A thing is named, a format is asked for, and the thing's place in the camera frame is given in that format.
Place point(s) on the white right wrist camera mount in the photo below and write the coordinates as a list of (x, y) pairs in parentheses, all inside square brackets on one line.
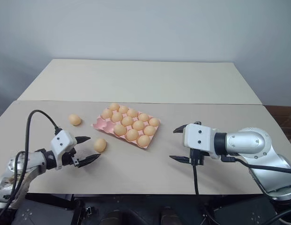
[(199, 138)]

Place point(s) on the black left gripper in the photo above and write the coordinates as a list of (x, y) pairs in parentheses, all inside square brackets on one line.
[(70, 159)]

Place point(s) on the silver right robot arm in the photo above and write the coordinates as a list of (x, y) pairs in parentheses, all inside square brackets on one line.
[(251, 143)]

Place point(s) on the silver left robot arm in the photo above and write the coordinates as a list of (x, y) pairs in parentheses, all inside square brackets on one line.
[(9, 168)]

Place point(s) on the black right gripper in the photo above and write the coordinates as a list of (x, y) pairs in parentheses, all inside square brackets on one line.
[(196, 157)]

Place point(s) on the pink egg tray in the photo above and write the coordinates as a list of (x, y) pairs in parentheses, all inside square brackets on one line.
[(102, 124)]

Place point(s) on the loose tan egg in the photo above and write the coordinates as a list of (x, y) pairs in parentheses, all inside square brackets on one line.
[(100, 145), (74, 119)]

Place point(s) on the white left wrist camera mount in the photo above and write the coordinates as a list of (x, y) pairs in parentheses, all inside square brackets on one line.
[(63, 140)]

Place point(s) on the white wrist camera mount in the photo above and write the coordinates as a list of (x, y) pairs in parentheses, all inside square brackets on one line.
[(63, 140), (199, 138)]

